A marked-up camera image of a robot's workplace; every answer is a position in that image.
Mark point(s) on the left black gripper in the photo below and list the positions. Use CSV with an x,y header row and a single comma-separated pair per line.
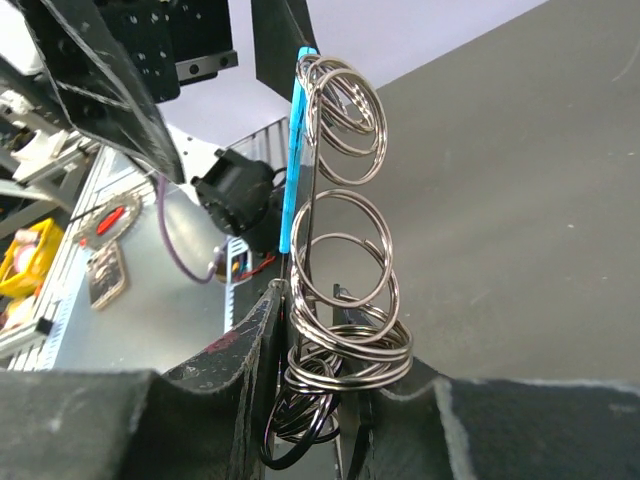
x,y
111,63

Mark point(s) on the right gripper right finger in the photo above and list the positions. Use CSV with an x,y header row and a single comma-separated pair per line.
x,y
430,426

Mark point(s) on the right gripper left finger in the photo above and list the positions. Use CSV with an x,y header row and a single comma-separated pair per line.
x,y
197,421

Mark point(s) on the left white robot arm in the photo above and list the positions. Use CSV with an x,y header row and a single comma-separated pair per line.
x,y
237,193

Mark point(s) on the smartphone on bench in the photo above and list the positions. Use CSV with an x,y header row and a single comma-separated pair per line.
x,y
106,275

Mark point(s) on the red-centred round object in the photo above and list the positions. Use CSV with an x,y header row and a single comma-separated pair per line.
x,y
109,221

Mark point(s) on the yellow box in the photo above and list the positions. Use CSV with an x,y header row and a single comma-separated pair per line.
x,y
29,258

